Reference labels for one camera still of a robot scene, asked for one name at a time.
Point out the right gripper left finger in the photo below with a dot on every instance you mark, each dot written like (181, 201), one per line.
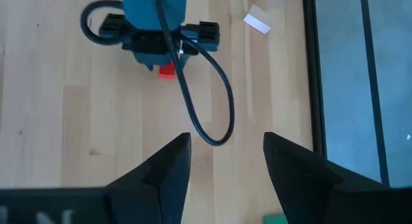
(161, 192)

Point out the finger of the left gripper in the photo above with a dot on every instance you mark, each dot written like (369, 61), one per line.
(183, 60)
(148, 61)

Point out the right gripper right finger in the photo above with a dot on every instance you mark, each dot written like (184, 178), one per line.
(302, 192)

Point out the red wooden block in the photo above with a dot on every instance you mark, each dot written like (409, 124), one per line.
(166, 73)

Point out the green wooden block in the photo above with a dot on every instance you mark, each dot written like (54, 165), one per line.
(275, 219)

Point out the plain wooden block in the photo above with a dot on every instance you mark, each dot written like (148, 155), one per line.
(257, 21)

